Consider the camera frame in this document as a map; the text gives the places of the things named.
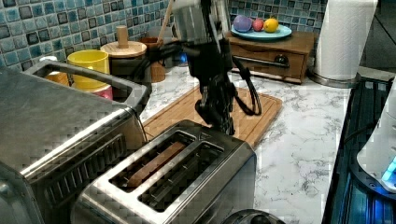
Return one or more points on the wooden lidded canister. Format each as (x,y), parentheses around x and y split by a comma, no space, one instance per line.
(123,54)

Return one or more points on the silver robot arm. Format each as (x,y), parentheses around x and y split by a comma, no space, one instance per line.
(201,27)

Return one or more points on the white paper towel roll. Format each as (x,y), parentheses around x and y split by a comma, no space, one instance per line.
(341,42)

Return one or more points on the pink mug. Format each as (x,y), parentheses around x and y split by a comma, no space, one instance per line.
(105,91)

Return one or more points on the stainless toaster oven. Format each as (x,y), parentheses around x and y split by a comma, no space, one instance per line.
(55,140)

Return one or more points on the wooden drawer box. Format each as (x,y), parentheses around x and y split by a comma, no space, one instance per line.
(284,59)

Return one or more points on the purple fruit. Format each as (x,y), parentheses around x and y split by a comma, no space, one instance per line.
(242,23)

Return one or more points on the white appliance with blue light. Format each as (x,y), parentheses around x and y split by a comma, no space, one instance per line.
(377,157)

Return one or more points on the yellow cup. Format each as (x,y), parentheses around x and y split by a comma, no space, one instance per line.
(93,59)

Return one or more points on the bread slice in toaster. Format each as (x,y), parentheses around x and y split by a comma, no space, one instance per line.
(154,165)

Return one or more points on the silver two-slot toaster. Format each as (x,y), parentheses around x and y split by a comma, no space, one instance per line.
(210,179)

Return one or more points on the wooden spoon handle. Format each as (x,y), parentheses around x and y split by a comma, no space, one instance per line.
(165,20)

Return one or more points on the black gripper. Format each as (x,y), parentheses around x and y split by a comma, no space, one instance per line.
(210,64)

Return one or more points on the yellow lemon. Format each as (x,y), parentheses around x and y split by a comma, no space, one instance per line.
(270,25)

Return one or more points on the red fruit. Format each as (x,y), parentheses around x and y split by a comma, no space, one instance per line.
(257,25)

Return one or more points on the brown utensil holder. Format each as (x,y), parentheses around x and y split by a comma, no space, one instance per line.
(156,62)

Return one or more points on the black round knob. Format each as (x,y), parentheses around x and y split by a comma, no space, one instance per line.
(252,216)

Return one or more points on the light blue plate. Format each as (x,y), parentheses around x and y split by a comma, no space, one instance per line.
(281,32)

